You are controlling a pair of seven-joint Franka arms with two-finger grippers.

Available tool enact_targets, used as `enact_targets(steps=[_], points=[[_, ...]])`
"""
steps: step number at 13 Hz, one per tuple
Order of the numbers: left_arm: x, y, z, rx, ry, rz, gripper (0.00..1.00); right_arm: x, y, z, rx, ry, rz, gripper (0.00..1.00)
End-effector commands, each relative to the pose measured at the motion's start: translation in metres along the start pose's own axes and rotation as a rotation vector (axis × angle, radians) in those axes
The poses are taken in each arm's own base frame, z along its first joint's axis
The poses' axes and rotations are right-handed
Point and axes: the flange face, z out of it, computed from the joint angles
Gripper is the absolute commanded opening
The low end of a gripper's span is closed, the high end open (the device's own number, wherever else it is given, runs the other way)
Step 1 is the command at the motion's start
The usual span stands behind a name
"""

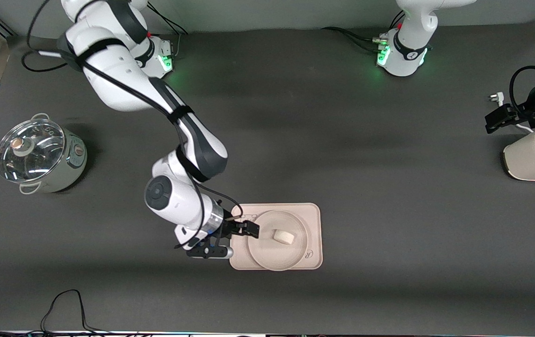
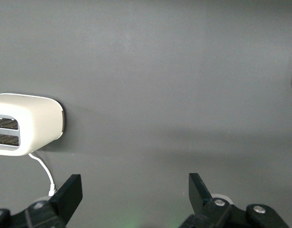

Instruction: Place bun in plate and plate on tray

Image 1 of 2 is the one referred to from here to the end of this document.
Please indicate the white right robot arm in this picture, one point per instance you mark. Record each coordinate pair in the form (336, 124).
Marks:
(178, 201)

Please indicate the round beige plate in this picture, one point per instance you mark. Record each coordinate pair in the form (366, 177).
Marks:
(267, 252)

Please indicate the small white bun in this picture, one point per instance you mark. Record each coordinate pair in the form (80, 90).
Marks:
(284, 236)

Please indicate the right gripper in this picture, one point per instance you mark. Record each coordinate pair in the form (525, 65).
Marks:
(231, 228)

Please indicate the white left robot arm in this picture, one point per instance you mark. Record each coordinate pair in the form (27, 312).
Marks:
(408, 51)

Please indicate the beige rectangular rabbit tray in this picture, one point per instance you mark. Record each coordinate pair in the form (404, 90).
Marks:
(314, 220)

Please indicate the green pot with glass lid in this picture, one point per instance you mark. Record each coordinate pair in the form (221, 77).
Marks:
(38, 154)

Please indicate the beige clothes iron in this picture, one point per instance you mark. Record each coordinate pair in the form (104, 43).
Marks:
(529, 164)

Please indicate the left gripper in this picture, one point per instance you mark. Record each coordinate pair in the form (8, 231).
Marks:
(509, 115)

